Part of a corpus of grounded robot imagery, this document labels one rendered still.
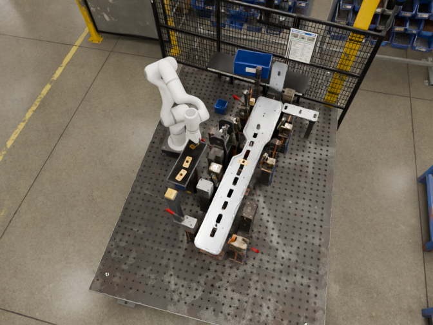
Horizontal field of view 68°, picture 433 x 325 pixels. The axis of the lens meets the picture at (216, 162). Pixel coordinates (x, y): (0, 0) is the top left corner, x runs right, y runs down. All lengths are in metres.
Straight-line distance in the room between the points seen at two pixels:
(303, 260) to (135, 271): 1.21
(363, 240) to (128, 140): 2.71
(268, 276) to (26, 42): 4.69
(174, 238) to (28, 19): 4.56
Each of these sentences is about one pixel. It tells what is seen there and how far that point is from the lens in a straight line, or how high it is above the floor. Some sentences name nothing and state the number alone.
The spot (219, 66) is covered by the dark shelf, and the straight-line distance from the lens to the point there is 2.97.
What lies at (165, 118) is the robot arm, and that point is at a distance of 2.37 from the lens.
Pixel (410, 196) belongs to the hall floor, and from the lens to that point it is 3.85.
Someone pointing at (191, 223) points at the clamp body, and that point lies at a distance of 2.12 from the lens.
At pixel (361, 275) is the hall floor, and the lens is 3.35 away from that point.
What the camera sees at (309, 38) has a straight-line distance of 2.75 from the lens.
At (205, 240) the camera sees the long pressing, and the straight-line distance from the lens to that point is 2.14.
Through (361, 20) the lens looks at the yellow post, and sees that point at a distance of 2.66.
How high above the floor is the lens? 3.05
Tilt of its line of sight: 59 degrees down
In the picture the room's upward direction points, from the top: 3 degrees counter-clockwise
